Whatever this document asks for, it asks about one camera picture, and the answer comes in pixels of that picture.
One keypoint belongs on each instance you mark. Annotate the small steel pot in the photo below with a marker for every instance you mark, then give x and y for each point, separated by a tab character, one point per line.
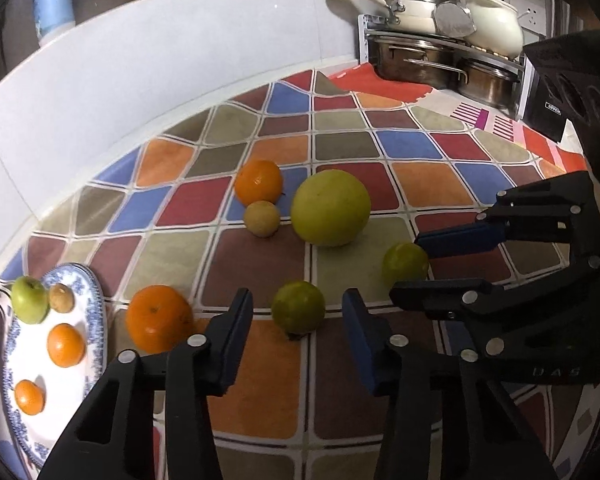
487	84

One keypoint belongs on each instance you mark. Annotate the small tan fruit behind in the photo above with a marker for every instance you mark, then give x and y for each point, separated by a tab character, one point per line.
262	218

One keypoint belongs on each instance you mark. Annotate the large yellow-green pomelo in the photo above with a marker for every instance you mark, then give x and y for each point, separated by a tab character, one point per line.
330	208

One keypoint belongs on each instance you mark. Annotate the green apple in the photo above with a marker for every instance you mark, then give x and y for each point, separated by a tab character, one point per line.
29	300

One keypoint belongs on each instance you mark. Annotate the colourful diamond pattern tablecloth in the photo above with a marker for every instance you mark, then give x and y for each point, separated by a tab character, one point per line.
166	213

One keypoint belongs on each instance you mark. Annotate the small orange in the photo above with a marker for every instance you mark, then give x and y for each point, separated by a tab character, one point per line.
30	398
65	345

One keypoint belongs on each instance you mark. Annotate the brown kiwi front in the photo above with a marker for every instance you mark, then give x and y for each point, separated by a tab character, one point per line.
61	298

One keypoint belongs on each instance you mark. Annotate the metal pot rack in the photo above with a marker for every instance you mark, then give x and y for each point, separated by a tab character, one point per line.
374	26

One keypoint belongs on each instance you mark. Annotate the large steel pot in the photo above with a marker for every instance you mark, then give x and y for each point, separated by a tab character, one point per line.
414	60

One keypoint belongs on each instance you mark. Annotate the black knife block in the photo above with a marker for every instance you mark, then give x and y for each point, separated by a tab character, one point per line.
539	109

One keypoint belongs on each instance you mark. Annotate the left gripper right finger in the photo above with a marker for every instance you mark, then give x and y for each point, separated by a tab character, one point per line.
368	337

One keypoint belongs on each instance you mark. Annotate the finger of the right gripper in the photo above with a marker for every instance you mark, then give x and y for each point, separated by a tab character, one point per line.
467	239
436	295

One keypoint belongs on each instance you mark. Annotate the blue white pump bottle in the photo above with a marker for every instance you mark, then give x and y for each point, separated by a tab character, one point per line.
52	18

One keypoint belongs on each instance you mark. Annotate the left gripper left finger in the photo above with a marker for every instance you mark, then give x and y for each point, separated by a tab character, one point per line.
227	334

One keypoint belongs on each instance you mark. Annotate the cream pot with handle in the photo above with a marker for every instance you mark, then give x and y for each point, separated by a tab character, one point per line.
416	16

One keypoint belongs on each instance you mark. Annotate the blue white oval plate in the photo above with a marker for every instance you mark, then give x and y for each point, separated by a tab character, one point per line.
25	357

